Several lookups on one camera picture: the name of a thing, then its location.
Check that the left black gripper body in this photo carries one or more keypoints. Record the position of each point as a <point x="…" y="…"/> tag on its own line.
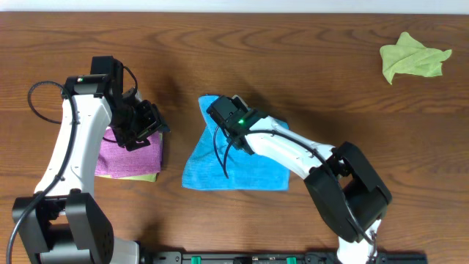
<point x="145" y="124"/>

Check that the blue microfiber cloth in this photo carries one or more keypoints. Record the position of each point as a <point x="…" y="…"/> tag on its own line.
<point x="203" y="170"/>

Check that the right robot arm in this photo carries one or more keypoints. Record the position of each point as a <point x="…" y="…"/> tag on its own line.
<point x="348" y="193"/>

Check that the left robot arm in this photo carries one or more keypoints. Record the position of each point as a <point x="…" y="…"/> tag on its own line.
<point x="61" y="222"/>

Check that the folded green cloth under purple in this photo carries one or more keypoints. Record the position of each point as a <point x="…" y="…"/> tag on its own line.
<point x="143" y="177"/>

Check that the crumpled green cloth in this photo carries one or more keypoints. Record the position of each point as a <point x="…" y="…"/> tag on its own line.
<point x="409" y="56"/>

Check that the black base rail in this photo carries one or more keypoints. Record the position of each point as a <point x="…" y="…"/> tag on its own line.
<point x="307" y="258"/>

